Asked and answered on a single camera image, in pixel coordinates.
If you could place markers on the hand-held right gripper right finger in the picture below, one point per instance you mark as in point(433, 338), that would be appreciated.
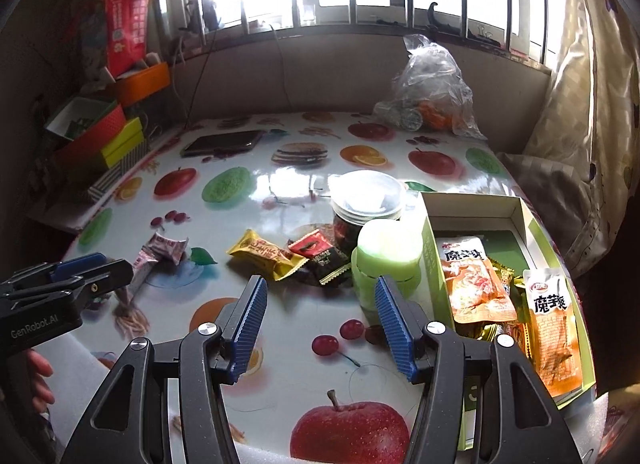
point(395, 329)

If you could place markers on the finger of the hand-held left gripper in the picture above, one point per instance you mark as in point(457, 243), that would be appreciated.
point(80, 264)
point(107, 276)

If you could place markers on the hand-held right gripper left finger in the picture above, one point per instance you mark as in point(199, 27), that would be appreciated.
point(250, 324)

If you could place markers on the pink candy packet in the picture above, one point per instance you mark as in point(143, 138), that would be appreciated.
point(145, 271)
point(167, 246)

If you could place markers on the yellow peanut candy packet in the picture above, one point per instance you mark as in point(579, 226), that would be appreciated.
point(487, 333)
point(265, 251)

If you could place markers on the orange konjac snack packet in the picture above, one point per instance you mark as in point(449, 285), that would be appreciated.
point(472, 284)
point(552, 339)

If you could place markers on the gold snack bar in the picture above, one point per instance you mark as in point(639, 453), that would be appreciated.
point(502, 274)

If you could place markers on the green cardboard box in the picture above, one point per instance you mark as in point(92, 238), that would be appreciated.
point(505, 244)

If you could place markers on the person's left hand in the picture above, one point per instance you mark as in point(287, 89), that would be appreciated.
point(40, 374)

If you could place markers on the light green round container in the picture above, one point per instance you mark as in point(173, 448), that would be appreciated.
point(390, 249)

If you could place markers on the striped box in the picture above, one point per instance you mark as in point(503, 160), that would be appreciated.
point(110, 179)

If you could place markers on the black candy packet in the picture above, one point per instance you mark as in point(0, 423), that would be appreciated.
point(327, 266)

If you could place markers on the red candy packet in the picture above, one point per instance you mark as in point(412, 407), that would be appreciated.
point(312, 244)

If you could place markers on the red plastic basket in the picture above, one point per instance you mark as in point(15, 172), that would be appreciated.
point(100, 137)

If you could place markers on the yellow green box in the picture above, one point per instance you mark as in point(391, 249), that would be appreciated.
point(125, 142)

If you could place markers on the clear plastic jar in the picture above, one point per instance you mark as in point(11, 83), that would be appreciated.
point(367, 194)

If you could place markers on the fruit printed tablecloth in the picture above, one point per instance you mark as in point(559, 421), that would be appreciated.
point(240, 184)

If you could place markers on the white open box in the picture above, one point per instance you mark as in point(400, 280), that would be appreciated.
point(75, 112)

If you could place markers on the black smartphone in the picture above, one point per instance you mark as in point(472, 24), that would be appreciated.
point(225, 142)

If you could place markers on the orange plastic basket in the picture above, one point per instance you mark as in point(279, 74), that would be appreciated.
point(147, 82)

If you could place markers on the orange tangerine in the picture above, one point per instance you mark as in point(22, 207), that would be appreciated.
point(435, 114)

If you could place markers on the red paper packet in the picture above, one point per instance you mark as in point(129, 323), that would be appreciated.
point(127, 19)

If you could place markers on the clear plastic bag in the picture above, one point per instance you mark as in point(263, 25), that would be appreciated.
point(430, 74)

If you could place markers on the beige printed curtain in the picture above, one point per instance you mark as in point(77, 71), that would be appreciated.
point(595, 119)

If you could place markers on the black hook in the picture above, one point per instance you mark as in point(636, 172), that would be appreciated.
point(433, 14)

